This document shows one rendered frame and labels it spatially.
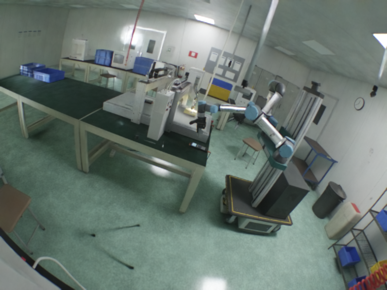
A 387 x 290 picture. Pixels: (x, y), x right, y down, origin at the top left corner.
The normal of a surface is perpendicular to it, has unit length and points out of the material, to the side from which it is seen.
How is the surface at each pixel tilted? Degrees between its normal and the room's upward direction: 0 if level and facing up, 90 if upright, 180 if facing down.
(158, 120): 90
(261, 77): 90
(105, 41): 90
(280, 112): 90
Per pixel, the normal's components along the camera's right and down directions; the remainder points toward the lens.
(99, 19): -0.15, 0.46
